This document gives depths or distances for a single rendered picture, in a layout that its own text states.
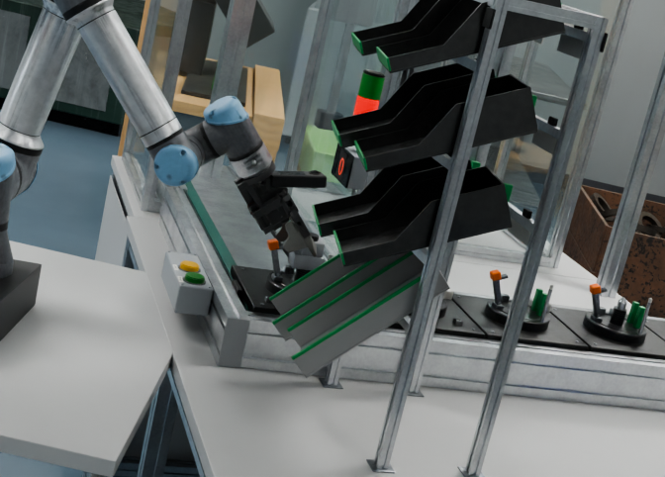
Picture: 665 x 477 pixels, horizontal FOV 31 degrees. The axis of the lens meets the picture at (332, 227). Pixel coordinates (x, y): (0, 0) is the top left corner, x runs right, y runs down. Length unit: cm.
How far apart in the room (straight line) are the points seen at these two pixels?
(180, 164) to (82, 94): 573
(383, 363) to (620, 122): 741
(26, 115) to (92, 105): 552
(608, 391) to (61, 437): 120
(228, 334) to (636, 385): 90
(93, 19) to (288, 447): 82
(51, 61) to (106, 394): 65
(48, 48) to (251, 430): 81
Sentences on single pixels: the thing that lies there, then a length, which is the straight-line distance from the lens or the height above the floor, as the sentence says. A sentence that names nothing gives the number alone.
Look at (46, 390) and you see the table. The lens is 207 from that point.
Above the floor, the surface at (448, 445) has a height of 86.
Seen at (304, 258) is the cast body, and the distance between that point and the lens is 240.
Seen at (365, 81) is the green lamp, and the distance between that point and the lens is 254.
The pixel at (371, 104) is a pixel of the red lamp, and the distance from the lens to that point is 254.
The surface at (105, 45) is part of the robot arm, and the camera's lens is 216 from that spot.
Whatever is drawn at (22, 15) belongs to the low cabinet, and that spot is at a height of 64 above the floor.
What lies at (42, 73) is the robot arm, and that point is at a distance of 232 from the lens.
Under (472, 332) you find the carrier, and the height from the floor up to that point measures 97.
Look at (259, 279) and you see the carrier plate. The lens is 247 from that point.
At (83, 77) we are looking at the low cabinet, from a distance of 785.
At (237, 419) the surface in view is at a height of 86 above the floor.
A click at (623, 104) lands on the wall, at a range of 964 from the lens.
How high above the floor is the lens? 173
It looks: 15 degrees down
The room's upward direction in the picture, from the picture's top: 13 degrees clockwise
